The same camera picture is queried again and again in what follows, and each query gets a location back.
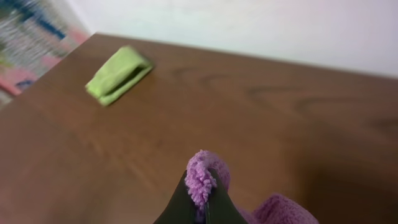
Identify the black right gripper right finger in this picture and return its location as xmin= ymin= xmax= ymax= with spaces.
xmin=205 ymin=169 xmax=247 ymax=224

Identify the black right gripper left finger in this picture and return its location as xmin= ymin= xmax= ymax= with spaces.
xmin=154 ymin=171 xmax=196 ymax=224

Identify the folded light green cloth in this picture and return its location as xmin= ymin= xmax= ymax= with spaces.
xmin=85 ymin=46 xmax=154 ymax=106

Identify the purple microfiber cloth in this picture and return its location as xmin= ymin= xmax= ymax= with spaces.
xmin=185 ymin=150 xmax=318 ymax=224

